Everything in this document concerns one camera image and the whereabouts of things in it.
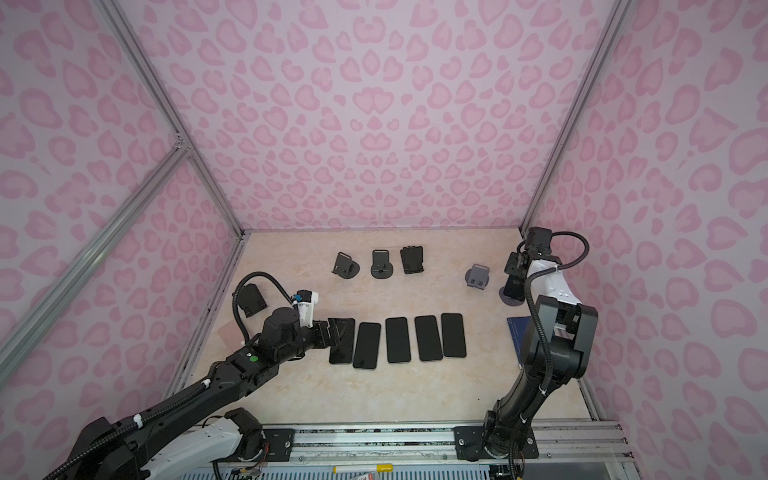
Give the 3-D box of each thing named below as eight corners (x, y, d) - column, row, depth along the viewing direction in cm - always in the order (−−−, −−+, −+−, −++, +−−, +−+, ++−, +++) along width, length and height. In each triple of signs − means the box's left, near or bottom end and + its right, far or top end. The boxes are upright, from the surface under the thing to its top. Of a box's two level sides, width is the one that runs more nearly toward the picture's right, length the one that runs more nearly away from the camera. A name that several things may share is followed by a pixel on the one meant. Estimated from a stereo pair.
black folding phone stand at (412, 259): (404, 274, 109) (405, 260, 103) (400, 255, 115) (401, 240, 109) (423, 272, 110) (425, 258, 104) (418, 253, 116) (420, 238, 110)
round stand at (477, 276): (466, 289, 104) (469, 280, 100) (463, 273, 109) (466, 263, 104) (488, 289, 104) (492, 280, 100) (484, 273, 109) (487, 263, 104)
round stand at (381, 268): (373, 278, 108) (371, 260, 100) (374, 268, 111) (372, 249, 103) (392, 278, 108) (392, 260, 100) (392, 268, 111) (392, 249, 103)
